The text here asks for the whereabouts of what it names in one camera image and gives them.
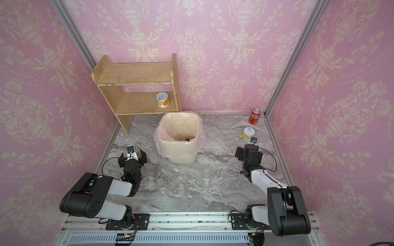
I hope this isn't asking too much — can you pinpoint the clear jar flower tea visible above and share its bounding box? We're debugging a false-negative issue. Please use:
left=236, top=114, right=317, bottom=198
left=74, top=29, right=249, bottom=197
left=156, top=178, right=169, bottom=196
left=201, top=169, right=212, bottom=191
left=174, top=177, right=188, bottom=196

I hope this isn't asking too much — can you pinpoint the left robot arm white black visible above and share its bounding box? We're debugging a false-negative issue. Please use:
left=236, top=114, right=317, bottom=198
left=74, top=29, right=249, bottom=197
left=60, top=146, right=150, bottom=232

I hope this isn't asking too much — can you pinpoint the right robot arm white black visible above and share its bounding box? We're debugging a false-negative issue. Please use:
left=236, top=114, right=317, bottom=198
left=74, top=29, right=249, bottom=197
left=235, top=144, right=312, bottom=236

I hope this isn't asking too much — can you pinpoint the yellow white can on table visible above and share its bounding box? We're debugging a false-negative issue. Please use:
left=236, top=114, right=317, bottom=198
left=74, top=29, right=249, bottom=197
left=242, top=127, right=255, bottom=141

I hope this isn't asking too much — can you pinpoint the red cola can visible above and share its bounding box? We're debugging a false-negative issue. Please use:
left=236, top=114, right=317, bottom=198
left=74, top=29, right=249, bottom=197
left=248, top=109, right=261, bottom=125

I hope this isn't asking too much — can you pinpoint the cream trash bin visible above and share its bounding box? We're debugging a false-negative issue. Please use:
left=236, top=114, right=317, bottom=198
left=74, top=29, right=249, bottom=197
left=157, top=112, right=201, bottom=165

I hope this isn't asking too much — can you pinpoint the clear plastic bin liner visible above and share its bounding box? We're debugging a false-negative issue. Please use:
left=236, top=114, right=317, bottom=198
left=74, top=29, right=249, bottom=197
left=153, top=111, right=206, bottom=160

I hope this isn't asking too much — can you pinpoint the yellow white can on shelf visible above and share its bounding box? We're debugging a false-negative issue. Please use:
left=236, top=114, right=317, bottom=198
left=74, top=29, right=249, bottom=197
left=156, top=92, right=169, bottom=108

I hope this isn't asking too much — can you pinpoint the wooden two-tier shelf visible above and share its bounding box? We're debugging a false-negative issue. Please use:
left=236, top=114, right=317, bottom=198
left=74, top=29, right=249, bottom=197
left=91, top=54, right=183, bottom=133

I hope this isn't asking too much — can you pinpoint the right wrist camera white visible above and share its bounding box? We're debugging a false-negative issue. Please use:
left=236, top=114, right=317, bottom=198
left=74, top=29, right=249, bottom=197
left=249, top=137, right=258, bottom=145

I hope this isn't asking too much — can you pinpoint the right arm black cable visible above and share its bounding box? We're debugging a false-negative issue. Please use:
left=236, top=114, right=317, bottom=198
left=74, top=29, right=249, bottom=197
left=258, top=147, right=278, bottom=173

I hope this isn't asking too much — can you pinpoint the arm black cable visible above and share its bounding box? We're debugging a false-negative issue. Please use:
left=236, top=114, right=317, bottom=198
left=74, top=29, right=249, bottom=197
left=101, top=156, right=124, bottom=177
left=258, top=147, right=278, bottom=173

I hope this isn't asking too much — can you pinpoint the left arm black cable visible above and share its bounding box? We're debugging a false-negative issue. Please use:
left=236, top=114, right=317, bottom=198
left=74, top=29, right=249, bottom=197
left=101, top=156, right=124, bottom=177

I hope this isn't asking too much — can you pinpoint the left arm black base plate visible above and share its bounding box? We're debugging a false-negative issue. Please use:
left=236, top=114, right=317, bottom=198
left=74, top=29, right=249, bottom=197
left=106, top=213, right=150, bottom=231

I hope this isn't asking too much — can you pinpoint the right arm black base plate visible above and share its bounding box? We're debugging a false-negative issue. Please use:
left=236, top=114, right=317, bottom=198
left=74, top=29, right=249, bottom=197
left=228, top=211, right=265, bottom=231

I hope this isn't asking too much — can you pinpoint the small circuit board with wires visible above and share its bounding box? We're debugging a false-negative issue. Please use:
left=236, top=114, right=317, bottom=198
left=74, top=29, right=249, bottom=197
left=115, top=233, right=136, bottom=246

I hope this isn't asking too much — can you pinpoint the aluminium mounting rail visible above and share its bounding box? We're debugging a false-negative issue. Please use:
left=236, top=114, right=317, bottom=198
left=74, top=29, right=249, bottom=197
left=55, top=211, right=324, bottom=246

